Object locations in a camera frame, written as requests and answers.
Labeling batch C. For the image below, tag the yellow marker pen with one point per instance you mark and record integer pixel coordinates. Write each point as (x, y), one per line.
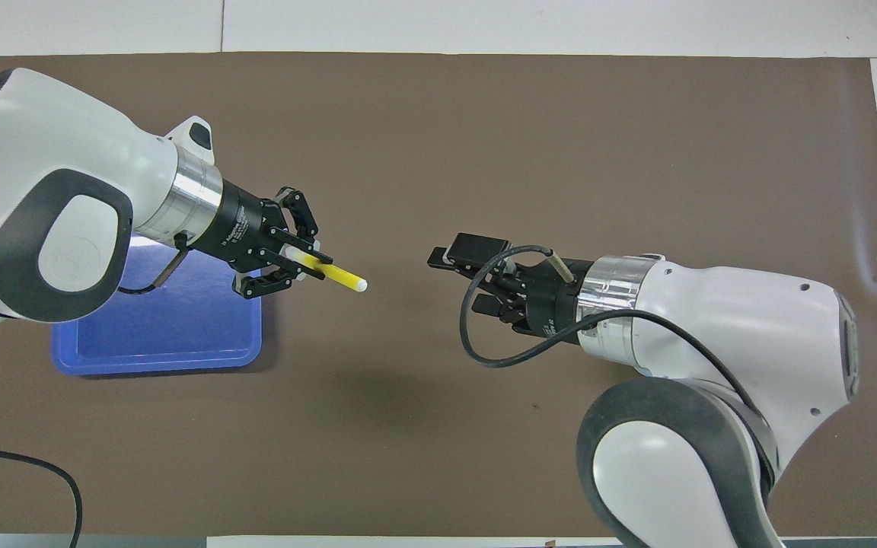
(343, 278)

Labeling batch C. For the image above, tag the blue plastic tray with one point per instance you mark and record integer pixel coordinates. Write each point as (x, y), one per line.
(180, 335)

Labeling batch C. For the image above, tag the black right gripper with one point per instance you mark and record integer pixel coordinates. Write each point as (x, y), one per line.
(553, 297)

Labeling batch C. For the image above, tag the brown table mat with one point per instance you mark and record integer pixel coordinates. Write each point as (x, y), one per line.
(446, 137)

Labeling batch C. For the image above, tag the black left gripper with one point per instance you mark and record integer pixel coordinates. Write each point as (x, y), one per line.
(237, 228)

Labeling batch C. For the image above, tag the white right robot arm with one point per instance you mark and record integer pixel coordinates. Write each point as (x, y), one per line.
(728, 335)

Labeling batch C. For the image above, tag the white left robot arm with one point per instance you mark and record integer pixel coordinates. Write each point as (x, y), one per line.
(43, 152)

